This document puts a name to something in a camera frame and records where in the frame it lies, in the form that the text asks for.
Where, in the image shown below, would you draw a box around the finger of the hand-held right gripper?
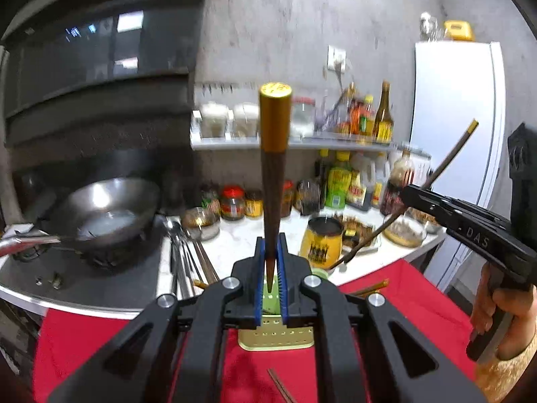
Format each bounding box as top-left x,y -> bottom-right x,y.
400,184 -> 462,224

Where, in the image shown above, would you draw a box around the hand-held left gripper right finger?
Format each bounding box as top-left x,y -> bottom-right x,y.
275,233 -> 487,403

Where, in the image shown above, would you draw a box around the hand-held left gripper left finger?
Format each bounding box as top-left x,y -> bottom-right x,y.
48,235 -> 269,403

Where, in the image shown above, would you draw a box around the green plastic utensil holder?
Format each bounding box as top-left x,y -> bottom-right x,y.
238,269 -> 332,351

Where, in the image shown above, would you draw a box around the person's right forearm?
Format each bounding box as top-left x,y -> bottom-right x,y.
476,336 -> 535,403

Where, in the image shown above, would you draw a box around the metal utensils on counter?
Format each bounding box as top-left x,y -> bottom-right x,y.
172,220 -> 196,297

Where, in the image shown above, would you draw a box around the person's right hand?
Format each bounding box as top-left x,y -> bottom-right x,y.
470,264 -> 537,359

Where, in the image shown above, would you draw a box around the steel bowl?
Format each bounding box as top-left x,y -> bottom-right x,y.
405,208 -> 443,233

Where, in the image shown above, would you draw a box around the dark soy sauce bottle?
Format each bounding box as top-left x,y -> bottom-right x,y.
380,148 -> 414,217

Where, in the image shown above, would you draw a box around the white countertop appliance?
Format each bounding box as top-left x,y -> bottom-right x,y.
409,147 -> 434,185

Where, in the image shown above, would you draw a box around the gold-rim bowl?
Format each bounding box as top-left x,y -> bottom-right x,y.
382,214 -> 426,248

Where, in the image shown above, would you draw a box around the small cooking oil jug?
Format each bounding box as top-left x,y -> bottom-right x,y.
371,153 -> 391,208

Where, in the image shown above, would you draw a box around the yellow mug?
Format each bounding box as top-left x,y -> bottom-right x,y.
300,216 -> 345,270

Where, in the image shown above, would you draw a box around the large cooking oil jug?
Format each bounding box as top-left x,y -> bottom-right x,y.
346,153 -> 376,212

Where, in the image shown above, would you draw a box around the white refrigerator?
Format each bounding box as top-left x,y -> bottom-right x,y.
409,41 -> 506,290

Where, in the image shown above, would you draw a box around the plate with food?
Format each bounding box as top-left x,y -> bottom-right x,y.
336,214 -> 382,253

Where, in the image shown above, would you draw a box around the yellow-label sauce jar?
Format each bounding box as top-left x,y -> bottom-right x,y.
244,190 -> 264,219

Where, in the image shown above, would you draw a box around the tall dark brown bottle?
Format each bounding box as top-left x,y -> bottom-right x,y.
373,81 -> 395,142

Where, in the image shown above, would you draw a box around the green plastic bottle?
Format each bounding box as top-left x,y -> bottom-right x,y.
324,151 -> 352,210

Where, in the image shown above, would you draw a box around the glass bowl with sauce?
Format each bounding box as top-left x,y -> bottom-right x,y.
181,207 -> 221,241

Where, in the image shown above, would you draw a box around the red-lid sauce jar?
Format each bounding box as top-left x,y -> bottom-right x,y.
220,185 -> 246,221

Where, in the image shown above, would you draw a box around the dark glass jar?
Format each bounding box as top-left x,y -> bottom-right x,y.
297,180 -> 323,216

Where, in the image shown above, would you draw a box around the orange sauce bottle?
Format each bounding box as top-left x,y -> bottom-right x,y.
350,94 -> 376,137

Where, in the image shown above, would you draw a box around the metal spoon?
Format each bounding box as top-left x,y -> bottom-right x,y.
163,217 -> 185,299

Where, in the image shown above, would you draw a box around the dark bottle yellow cap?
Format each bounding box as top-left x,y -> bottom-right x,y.
314,149 -> 332,204

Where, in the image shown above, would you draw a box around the clear plastic utensil container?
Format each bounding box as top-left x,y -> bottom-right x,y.
316,82 -> 357,135

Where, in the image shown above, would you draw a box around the red-lid glass jar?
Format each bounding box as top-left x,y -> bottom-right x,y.
290,96 -> 316,138

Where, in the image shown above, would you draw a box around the black gas stove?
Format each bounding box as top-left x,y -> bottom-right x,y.
0,214 -> 164,315

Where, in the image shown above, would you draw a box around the red cloth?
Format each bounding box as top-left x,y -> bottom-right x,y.
34,259 -> 483,403

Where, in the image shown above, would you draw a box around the white-lid spice jar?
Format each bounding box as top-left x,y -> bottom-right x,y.
199,101 -> 231,138
232,103 -> 260,138

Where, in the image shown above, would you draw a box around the yellow plastic box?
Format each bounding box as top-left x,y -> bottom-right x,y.
444,20 -> 477,43

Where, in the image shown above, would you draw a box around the clear pump bottle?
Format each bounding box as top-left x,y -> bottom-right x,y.
420,12 -> 444,42

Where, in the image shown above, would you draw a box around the steel wok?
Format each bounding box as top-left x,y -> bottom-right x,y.
0,177 -> 162,261

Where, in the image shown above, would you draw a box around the black range hood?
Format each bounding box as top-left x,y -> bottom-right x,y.
0,0 -> 212,143

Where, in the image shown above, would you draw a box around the white power cable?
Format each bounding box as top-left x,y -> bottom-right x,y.
336,61 -> 357,93

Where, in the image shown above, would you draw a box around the white wall shelf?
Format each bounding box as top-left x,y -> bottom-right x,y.
191,109 -> 397,152

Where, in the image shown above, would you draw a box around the white wall socket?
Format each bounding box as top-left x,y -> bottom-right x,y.
327,45 -> 348,72

